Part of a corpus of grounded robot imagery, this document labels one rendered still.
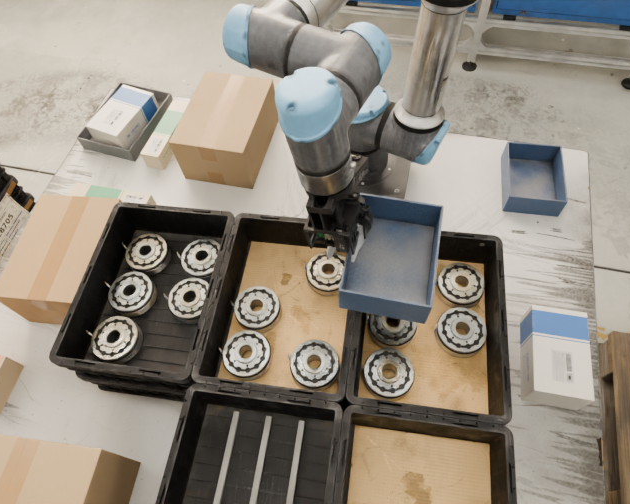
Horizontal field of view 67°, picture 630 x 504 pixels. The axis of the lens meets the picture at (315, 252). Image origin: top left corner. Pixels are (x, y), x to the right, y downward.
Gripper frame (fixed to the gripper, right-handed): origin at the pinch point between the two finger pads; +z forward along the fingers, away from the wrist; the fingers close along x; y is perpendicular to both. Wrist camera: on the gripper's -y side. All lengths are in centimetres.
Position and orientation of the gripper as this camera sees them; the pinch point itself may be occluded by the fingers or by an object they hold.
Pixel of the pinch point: (350, 243)
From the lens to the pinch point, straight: 83.5
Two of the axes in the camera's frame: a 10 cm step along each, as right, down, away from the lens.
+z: 1.9, 5.3, 8.3
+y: -2.8, 8.4, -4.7
